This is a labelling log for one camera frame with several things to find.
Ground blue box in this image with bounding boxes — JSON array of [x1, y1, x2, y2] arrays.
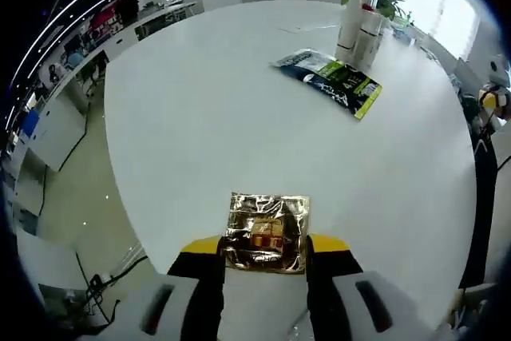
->
[[21, 110, 42, 140]]

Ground green and black packet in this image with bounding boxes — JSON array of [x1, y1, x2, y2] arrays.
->
[[267, 48, 384, 121]]

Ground long white counter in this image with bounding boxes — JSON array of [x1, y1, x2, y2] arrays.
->
[[23, 0, 199, 171]]

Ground gold foil snack packet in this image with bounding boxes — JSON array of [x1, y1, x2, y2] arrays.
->
[[224, 191, 311, 277]]

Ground tall white skincare tube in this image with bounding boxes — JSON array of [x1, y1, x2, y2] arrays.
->
[[334, 0, 365, 61]]

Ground clear cap skincare bottle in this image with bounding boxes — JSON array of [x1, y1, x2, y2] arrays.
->
[[355, 13, 386, 67]]

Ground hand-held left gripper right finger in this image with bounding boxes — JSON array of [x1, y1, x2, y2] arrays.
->
[[306, 232, 446, 341]]

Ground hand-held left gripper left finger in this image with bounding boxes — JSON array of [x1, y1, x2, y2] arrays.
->
[[79, 236, 225, 341]]

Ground bright window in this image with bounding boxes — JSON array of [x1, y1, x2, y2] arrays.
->
[[360, 0, 485, 59]]

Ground black floor cable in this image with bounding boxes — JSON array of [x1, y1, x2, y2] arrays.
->
[[75, 252, 149, 327]]

